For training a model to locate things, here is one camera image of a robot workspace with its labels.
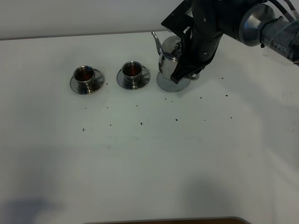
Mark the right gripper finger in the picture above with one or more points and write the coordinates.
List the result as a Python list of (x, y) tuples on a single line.
[(186, 69)]

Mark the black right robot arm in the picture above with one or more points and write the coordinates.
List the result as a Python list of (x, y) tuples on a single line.
[(248, 21)]

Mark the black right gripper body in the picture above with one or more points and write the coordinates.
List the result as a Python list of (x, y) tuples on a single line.
[(212, 19)]

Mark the right stainless steel teacup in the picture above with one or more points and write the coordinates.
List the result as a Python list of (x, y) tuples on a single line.
[(133, 65)]

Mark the stainless steel teacup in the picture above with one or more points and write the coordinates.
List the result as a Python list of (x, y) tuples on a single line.
[(133, 65), (84, 75)]

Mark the left stainless steel saucer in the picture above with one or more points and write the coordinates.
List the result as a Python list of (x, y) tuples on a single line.
[(75, 86)]

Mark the teapot stainless steel saucer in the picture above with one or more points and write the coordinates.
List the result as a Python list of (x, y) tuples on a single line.
[(170, 86)]

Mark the right stainless steel saucer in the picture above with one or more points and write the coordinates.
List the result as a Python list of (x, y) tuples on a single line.
[(121, 80)]

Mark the left stainless steel teacup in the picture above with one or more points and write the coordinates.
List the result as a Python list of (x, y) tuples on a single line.
[(84, 75)]

